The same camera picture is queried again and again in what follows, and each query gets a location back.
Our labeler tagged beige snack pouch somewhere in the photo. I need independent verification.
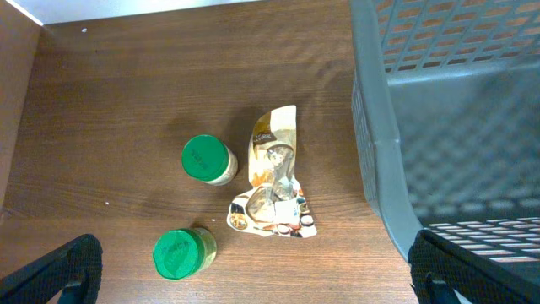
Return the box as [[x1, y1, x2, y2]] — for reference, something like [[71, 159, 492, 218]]
[[227, 105, 317, 238]]

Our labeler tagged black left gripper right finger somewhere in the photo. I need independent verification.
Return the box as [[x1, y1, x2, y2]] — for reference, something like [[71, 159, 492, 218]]
[[408, 230, 539, 304]]

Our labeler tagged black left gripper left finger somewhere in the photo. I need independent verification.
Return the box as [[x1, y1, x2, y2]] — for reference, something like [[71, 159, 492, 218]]
[[1, 234, 103, 304]]

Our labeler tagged green lid jar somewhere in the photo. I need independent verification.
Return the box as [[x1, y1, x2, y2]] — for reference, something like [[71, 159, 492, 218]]
[[181, 134, 238, 186], [152, 227, 217, 280]]

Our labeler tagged grey plastic basket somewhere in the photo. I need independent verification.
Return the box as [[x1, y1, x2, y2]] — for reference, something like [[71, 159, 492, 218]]
[[349, 0, 539, 271]]

